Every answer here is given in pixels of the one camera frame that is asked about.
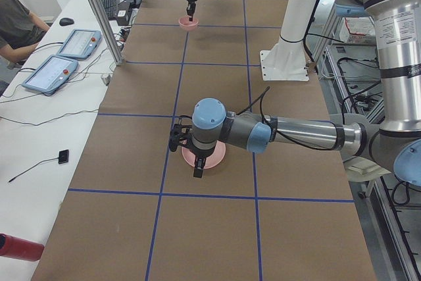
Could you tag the pink bowl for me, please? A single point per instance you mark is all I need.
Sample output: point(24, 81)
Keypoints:
point(187, 25)

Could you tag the pink plate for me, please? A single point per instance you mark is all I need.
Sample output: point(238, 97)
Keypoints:
point(212, 161)

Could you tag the black keyboard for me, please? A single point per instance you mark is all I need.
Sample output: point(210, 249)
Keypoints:
point(110, 7)

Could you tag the far blue teach pendant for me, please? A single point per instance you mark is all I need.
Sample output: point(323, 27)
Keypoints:
point(80, 44)

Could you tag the blue teach pendant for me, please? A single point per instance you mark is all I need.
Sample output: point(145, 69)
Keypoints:
point(80, 44)
point(51, 74)

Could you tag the black computer mouse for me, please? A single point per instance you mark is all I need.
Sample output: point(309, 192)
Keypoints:
point(66, 21)

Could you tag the small black square pad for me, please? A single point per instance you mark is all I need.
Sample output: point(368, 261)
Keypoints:
point(63, 156)

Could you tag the near blue teach pendant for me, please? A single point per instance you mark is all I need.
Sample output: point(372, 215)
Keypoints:
point(51, 74)

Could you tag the seated person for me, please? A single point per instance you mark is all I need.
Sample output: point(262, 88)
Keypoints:
point(21, 31)

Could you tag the red cylinder bottle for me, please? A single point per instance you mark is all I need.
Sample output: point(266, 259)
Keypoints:
point(17, 248)

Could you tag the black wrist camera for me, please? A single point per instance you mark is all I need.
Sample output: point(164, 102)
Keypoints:
point(180, 136)

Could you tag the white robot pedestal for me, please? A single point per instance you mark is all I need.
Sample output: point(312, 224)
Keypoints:
point(286, 61)

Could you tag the aluminium frame post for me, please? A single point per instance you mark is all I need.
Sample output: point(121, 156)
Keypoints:
point(106, 29)

